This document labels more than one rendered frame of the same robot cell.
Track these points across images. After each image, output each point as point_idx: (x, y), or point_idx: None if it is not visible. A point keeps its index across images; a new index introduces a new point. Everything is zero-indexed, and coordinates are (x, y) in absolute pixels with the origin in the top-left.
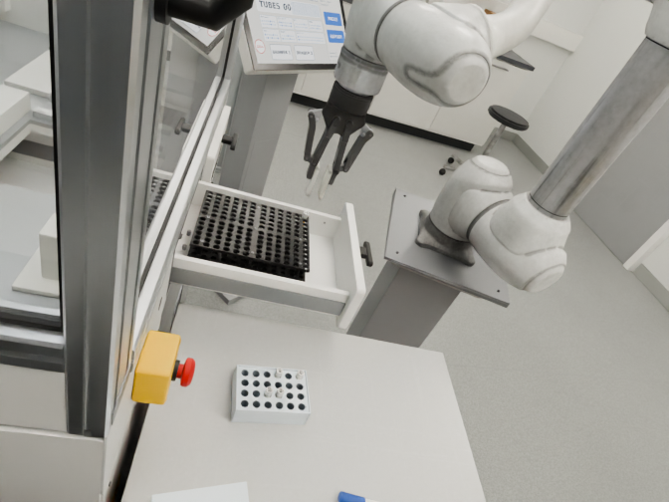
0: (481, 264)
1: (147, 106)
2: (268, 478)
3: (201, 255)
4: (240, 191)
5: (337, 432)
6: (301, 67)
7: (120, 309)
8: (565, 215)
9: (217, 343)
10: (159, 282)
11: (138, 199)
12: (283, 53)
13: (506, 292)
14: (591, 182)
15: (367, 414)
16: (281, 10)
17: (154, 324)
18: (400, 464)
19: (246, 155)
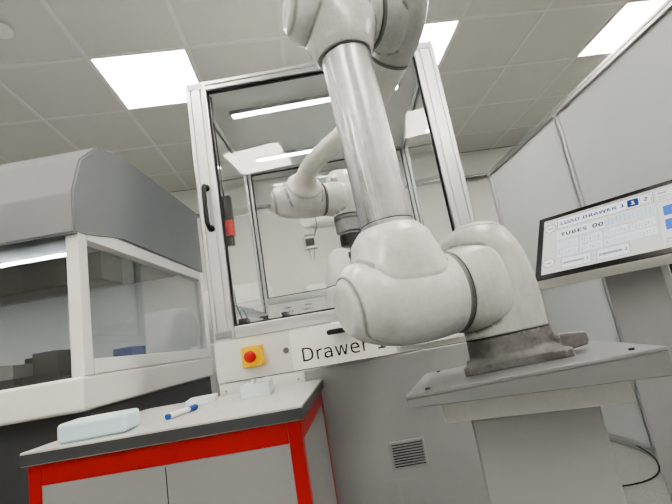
0: (484, 375)
1: (212, 245)
2: (215, 402)
3: None
4: None
5: (233, 403)
6: (602, 265)
7: (210, 289)
8: (362, 225)
9: (295, 385)
10: (264, 322)
11: (214, 264)
12: (577, 260)
13: (431, 390)
14: (351, 180)
15: (242, 404)
16: (587, 229)
17: (279, 357)
18: (203, 413)
19: (638, 392)
